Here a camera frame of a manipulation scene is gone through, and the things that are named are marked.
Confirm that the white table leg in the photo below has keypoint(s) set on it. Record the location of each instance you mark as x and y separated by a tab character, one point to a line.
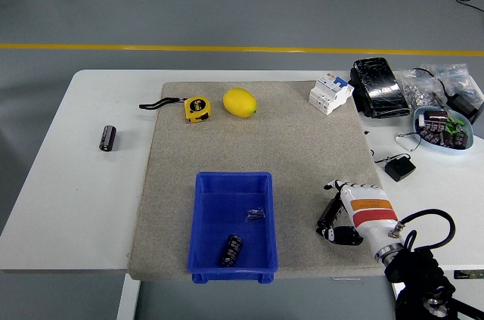
128	297
395	285

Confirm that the black wrapped case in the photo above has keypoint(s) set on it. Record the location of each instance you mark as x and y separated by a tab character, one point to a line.
380	89

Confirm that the black table control panel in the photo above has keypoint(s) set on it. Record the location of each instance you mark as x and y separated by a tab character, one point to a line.
467	274

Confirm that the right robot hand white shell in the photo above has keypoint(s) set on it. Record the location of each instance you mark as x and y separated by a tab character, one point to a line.
372	218

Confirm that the blue plastic box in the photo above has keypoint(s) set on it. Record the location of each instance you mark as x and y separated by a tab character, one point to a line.
211	221

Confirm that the green plastic parts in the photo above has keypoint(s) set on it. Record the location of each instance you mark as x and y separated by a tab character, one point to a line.
453	125

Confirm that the white circuit breaker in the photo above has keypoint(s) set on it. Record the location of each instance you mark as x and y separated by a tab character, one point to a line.
329	95

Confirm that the clear bag of nuts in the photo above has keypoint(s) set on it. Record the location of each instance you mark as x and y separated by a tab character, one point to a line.
414	89

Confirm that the light blue bowl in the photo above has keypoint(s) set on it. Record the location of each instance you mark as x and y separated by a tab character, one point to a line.
444	150

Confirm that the yellow tape measure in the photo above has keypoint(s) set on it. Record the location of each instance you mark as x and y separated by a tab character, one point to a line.
196	109

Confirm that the large black power adapter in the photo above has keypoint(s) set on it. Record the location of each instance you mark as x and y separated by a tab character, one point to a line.
463	105

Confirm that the small black power adapter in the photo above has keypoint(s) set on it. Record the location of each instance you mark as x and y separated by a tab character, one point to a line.
400	169

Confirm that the clear bag of screws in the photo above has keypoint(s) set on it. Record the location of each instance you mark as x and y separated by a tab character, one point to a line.
453	74

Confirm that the small metal clips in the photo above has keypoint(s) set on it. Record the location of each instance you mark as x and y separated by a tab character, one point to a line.
256	213

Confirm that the yellow lemon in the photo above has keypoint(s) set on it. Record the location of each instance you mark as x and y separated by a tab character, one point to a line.
239	103

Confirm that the grey-brown mat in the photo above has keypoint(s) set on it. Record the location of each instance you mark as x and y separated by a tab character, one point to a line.
264	146

